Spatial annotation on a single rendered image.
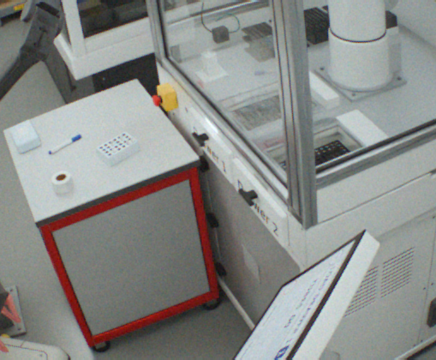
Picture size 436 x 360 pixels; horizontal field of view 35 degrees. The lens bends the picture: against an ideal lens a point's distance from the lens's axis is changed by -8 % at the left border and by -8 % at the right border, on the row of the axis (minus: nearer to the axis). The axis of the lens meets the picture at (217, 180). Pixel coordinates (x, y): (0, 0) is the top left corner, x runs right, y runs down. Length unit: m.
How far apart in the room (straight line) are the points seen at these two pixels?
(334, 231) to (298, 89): 0.46
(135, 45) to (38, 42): 1.28
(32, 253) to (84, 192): 1.08
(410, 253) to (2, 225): 2.13
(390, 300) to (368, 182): 0.55
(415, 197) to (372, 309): 0.43
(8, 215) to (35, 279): 0.53
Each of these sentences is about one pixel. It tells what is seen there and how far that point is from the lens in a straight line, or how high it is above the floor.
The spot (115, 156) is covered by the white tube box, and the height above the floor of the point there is 0.79.
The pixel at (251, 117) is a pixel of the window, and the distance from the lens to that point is 1.92.
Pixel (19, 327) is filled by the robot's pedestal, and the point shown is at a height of 0.02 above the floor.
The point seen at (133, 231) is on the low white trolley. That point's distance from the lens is 2.47.
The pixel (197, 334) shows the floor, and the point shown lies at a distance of 2.84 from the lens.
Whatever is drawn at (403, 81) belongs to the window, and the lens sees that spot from 1.77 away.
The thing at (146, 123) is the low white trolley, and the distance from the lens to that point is 2.59.
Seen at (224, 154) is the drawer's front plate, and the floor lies 0.91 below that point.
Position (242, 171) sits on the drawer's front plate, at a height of 0.93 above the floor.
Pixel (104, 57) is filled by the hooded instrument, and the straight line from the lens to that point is 2.89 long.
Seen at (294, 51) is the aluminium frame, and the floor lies 1.44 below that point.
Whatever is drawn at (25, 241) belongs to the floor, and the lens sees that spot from 3.46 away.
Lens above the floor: 2.17
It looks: 38 degrees down
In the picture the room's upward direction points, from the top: 9 degrees counter-clockwise
